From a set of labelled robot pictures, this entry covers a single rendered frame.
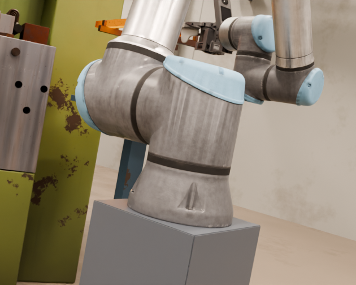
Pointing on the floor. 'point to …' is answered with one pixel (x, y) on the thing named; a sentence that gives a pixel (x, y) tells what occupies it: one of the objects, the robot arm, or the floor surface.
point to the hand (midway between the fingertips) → (192, 29)
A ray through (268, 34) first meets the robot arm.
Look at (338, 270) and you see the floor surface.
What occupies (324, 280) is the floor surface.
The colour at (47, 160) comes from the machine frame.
